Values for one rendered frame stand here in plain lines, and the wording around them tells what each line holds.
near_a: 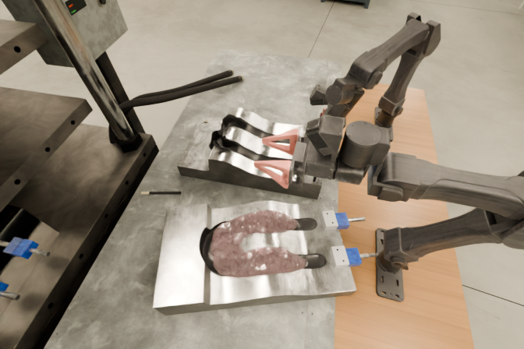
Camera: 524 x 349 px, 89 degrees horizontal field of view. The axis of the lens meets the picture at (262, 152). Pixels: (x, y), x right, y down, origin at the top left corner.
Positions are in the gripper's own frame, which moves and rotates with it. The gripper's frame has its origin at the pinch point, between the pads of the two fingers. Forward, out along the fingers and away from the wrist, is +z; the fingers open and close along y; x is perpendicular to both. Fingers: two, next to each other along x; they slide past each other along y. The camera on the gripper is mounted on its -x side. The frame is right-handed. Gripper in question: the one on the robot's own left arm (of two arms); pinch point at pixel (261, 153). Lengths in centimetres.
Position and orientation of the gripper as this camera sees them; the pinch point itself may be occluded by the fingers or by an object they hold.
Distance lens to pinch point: 54.3
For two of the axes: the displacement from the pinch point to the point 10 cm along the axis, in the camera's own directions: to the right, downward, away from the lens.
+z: -9.7, -1.7, 1.9
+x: 0.3, 6.4, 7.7
